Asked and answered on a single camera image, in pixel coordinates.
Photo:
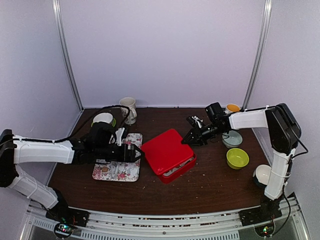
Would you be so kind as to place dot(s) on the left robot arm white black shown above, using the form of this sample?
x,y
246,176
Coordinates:
x,y
103,142

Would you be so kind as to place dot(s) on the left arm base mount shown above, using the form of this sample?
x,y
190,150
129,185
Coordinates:
x,y
68,219

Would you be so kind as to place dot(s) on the tan heart chocolate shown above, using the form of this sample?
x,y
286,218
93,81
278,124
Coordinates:
x,y
104,169

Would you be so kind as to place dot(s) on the red box base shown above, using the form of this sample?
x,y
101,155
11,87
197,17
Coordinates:
x,y
180,172

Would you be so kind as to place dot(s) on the right aluminium frame post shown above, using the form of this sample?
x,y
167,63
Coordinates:
x,y
263,35

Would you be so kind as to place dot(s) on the left aluminium frame post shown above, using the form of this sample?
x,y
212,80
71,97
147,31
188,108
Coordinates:
x,y
65,53

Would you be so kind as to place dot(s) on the white paper liners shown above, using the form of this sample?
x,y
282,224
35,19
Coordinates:
x,y
176,168

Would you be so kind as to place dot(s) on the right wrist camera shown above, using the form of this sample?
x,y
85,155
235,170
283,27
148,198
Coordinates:
x,y
195,121

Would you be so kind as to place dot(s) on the dark blue white bowl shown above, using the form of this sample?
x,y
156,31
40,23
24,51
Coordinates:
x,y
261,175

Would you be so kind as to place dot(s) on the red box lid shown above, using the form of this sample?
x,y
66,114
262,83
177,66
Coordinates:
x,y
166,152

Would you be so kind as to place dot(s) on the floral rectangular tray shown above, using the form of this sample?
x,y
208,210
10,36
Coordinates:
x,y
119,171

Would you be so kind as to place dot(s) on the light blue bowl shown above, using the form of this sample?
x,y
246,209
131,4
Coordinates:
x,y
232,139

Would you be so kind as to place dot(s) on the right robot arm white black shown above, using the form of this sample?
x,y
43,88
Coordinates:
x,y
284,137

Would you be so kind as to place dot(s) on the lime green bowl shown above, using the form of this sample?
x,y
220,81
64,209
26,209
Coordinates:
x,y
237,158

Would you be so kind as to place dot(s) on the white mug orange inside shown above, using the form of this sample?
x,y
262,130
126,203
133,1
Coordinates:
x,y
232,108

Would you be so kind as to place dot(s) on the green saucer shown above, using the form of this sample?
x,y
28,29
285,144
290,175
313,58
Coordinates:
x,y
113,122

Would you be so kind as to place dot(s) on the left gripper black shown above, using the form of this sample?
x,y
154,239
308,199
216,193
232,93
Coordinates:
x,y
130,158

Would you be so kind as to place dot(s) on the aluminium frame post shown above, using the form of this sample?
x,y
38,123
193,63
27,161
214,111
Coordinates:
x,y
263,35
65,53

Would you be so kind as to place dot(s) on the floral cream mug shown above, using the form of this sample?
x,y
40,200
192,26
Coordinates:
x,y
129,109

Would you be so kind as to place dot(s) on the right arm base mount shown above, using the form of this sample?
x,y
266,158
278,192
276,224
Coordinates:
x,y
262,216

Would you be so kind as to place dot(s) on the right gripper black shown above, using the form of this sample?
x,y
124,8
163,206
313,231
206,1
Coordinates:
x,y
199,139

